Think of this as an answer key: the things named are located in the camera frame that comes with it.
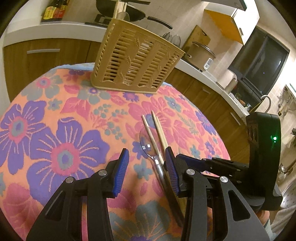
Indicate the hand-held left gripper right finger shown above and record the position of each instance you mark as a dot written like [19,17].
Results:
[172,171]

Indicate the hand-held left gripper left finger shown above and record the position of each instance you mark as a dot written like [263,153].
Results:
[119,173]

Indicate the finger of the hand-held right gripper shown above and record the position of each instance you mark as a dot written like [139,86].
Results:
[194,160]

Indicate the beige plastic utensil basket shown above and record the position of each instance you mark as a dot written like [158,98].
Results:
[129,29]

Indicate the person's right forearm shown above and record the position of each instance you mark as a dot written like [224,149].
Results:
[263,219]

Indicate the silver faucet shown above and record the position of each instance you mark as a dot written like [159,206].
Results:
[268,100]

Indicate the floral table cloth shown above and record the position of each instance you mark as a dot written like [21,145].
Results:
[69,129]

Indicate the steel thermos bottle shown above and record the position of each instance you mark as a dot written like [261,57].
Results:
[231,85]

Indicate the white kettle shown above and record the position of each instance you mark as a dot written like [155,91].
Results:
[225,77]

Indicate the dark window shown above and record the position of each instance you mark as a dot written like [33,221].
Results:
[261,60]

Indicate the beige rice cooker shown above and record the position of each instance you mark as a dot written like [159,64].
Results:
[198,56]

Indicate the wooden cutting board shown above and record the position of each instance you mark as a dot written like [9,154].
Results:
[196,34]

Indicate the wooden lower cabinets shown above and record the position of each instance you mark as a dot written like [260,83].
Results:
[69,53]

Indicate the white and orange upper cabinet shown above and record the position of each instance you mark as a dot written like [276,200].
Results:
[229,25]

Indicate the black gas stove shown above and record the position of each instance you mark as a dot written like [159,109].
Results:
[97,22]

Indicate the white range hood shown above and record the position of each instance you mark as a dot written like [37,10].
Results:
[231,3]

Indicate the black wok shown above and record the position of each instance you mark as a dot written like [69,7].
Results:
[106,8]

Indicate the dark sauce bottle red label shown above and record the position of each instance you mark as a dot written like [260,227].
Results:
[64,9]

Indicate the dark sauce bottle yellow label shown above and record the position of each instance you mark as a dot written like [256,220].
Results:
[50,11]

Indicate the wall rack with utensils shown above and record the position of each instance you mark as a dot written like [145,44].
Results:
[286,99]

